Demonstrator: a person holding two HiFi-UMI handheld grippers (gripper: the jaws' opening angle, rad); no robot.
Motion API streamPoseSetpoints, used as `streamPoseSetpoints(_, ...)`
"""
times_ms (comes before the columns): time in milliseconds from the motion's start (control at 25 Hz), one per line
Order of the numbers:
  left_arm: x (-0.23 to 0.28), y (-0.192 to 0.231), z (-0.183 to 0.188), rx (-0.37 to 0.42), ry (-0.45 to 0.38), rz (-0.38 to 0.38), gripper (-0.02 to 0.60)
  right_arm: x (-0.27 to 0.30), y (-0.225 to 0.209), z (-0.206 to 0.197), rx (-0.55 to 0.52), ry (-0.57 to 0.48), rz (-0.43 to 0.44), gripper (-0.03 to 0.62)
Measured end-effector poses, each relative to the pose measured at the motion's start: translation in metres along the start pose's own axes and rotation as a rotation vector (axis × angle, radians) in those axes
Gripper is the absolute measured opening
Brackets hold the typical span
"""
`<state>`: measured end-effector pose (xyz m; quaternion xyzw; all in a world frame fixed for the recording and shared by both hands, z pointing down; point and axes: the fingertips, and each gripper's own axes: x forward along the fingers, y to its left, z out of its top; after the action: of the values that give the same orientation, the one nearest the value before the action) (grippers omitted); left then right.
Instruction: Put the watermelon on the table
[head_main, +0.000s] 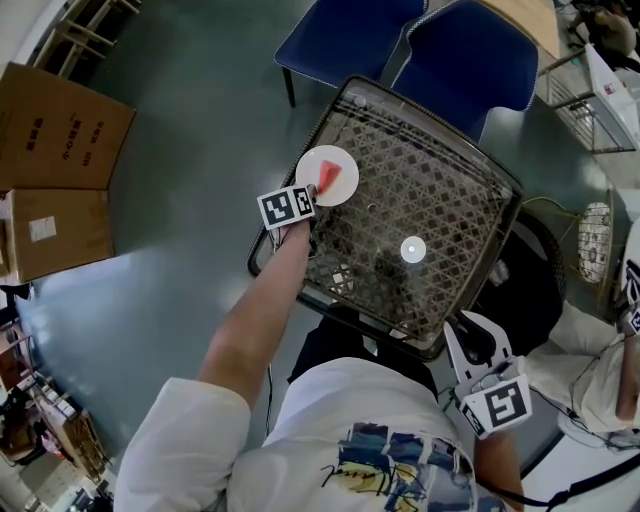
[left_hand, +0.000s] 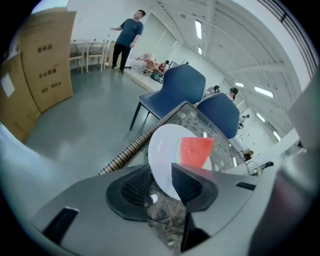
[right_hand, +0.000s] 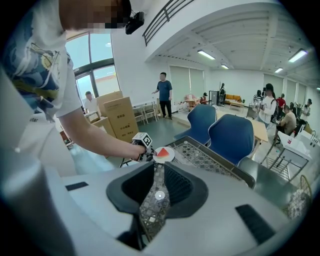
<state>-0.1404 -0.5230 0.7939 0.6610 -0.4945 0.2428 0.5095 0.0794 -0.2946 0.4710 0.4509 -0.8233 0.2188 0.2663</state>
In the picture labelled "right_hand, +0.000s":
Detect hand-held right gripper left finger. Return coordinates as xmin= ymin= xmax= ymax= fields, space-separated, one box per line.
xmin=106 ymin=161 xmax=155 ymax=215

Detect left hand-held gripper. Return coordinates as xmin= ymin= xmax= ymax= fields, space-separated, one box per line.
xmin=129 ymin=132 xmax=159 ymax=162

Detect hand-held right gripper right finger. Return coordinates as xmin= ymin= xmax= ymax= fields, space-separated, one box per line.
xmin=164 ymin=161 xmax=209 ymax=219

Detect red triangular object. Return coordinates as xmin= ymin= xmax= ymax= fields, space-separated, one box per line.
xmin=156 ymin=147 xmax=171 ymax=158

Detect white round plate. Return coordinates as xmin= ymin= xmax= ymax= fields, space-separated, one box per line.
xmin=152 ymin=146 xmax=176 ymax=165

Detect person's left forearm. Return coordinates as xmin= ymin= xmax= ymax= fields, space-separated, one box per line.
xmin=55 ymin=109 xmax=148 ymax=161

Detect wooden stools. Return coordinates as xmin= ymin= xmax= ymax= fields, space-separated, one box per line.
xmin=131 ymin=100 xmax=161 ymax=125

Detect printed cardboard box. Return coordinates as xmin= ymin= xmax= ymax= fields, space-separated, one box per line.
xmin=103 ymin=96 xmax=140 ymax=144

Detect blue chair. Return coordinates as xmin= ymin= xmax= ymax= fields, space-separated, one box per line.
xmin=207 ymin=113 xmax=256 ymax=167
xmin=173 ymin=103 xmax=217 ymax=146

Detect small open cardboard box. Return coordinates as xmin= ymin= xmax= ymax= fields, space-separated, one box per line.
xmin=85 ymin=111 xmax=117 ymax=139

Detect plain cardboard box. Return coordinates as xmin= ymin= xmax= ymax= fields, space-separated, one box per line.
xmin=95 ymin=90 xmax=124 ymax=118

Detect white roller blinds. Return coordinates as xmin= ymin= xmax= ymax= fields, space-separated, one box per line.
xmin=169 ymin=65 xmax=205 ymax=103

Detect wooden coffee table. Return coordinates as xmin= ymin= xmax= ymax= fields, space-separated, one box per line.
xmin=229 ymin=100 xmax=245 ymax=111

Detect orange sofa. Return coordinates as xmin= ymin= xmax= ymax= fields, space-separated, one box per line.
xmin=223 ymin=93 xmax=245 ymax=105

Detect light wooden table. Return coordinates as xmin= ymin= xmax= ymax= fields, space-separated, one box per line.
xmin=216 ymin=109 xmax=269 ymax=144

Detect black balcony railing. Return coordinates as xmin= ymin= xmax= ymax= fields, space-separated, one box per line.
xmin=141 ymin=0 xmax=196 ymax=47

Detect person's white printed shirt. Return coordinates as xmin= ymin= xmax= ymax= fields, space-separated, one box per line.
xmin=0 ymin=0 xmax=85 ymax=181

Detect gold wire chair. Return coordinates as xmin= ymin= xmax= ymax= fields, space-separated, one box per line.
xmin=281 ymin=174 xmax=314 ymax=221

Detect white metal-frame table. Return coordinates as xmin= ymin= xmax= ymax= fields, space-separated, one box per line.
xmin=265 ymin=129 xmax=320 ymax=181

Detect black head-worn camera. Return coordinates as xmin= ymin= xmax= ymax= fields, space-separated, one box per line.
xmin=124 ymin=10 xmax=146 ymax=36

